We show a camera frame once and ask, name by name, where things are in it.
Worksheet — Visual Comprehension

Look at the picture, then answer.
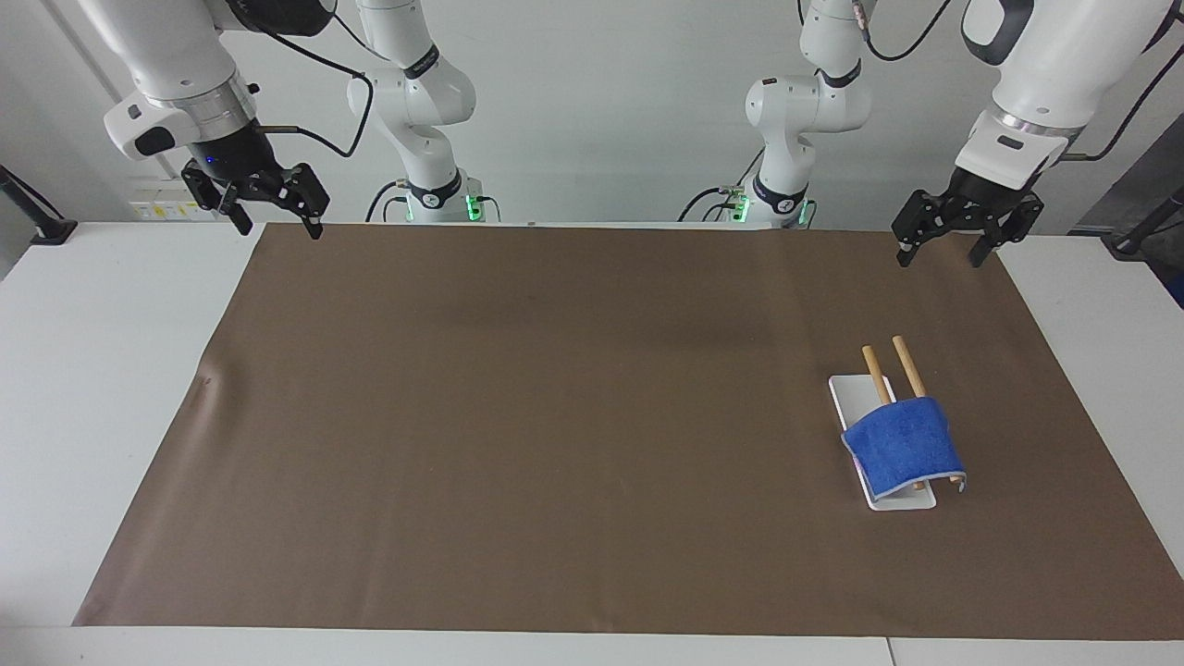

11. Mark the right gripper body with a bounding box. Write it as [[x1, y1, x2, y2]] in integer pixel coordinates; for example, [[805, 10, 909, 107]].
[[188, 120, 284, 187]]

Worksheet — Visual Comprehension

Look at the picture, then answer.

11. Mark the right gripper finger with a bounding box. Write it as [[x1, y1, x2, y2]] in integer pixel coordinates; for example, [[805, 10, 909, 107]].
[[244, 163, 332, 241], [181, 159, 254, 237]]

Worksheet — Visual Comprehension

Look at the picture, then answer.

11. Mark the black cable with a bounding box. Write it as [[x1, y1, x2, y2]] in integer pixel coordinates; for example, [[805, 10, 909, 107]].
[[853, 0, 955, 65], [677, 148, 767, 224], [1059, 63, 1184, 164], [364, 179, 411, 224], [240, 7, 376, 159]]

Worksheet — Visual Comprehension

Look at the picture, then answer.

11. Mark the blue towel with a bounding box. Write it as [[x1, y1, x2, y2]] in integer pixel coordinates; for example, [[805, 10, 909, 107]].
[[840, 395, 968, 495]]

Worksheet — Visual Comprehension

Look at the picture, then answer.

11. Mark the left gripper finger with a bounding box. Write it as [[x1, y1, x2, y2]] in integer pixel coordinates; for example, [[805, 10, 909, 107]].
[[967, 192, 1046, 270], [891, 189, 961, 270]]

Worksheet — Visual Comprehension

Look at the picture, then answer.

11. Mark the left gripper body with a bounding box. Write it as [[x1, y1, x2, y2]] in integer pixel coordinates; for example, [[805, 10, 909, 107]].
[[945, 168, 1037, 220]]

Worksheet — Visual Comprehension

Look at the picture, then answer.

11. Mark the white wall socket strip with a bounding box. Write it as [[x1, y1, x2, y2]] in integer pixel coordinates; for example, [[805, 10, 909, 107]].
[[128, 197, 203, 222]]

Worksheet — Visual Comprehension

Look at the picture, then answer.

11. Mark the black stand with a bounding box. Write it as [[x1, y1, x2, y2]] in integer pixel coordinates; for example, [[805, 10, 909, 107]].
[[1101, 183, 1184, 260], [0, 165, 79, 247]]

